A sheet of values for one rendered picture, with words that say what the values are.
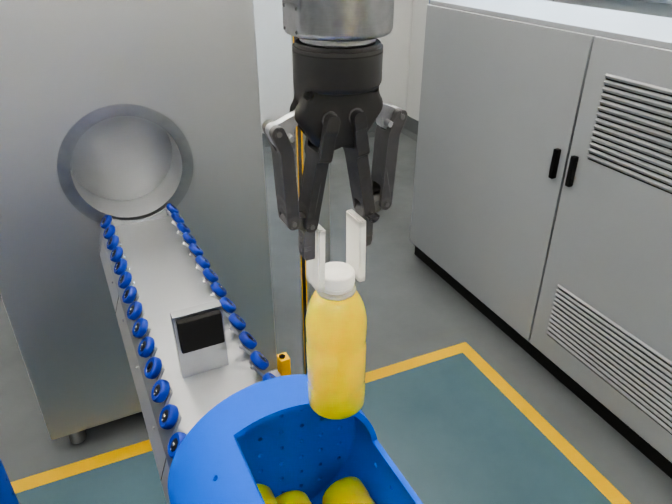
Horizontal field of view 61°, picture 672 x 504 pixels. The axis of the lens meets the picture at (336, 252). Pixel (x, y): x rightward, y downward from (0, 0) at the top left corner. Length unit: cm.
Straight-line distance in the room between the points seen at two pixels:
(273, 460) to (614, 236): 169
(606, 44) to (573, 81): 18
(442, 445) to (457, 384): 36
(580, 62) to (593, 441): 144
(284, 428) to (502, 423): 175
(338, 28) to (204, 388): 90
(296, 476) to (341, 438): 9
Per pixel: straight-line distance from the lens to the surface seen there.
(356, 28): 45
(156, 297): 152
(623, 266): 228
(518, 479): 232
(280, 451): 85
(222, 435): 73
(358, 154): 51
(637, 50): 215
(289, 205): 51
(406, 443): 235
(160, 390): 117
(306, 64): 47
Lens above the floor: 174
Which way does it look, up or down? 29 degrees down
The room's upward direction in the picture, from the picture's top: straight up
